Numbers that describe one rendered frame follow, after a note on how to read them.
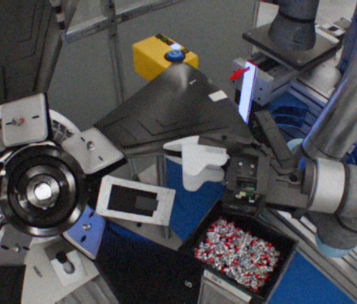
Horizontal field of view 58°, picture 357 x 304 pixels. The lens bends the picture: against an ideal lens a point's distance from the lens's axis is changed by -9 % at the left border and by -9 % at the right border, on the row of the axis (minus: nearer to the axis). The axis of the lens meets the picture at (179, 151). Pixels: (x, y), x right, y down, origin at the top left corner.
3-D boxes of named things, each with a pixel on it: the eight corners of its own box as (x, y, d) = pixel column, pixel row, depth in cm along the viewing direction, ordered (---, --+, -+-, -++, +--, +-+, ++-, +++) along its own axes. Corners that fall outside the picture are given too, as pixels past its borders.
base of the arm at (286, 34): (286, 22, 108) (291, -4, 101) (323, 42, 100) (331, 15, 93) (258, 34, 102) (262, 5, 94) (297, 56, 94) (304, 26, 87)
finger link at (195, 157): (154, 161, 46) (223, 176, 45) (165, 127, 49) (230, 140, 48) (155, 174, 48) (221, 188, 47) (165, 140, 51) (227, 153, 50)
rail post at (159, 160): (161, 235, 171) (151, 121, 113) (167, 230, 173) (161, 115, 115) (166, 241, 169) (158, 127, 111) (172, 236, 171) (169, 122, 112)
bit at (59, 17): (58, 44, 36) (49, 3, 32) (63, 39, 37) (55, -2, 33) (66, 45, 36) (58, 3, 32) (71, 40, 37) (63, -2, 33)
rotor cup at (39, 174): (19, 243, 51) (25, 270, 39) (-28, 164, 47) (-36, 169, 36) (93, 197, 57) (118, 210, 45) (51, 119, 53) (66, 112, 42)
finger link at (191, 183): (156, 179, 49) (220, 189, 47) (166, 146, 53) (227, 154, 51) (158, 190, 52) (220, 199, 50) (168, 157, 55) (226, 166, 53)
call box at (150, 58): (134, 74, 99) (131, 43, 91) (161, 62, 103) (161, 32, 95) (169, 102, 91) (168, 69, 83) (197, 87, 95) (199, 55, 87)
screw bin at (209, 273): (176, 261, 78) (176, 248, 73) (215, 211, 87) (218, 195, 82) (258, 311, 70) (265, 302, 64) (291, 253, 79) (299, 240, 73)
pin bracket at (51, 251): (43, 248, 67) (50, 261, 59) (66, 237, 70) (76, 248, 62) (55, 271, 68) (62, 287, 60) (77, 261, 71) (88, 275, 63)
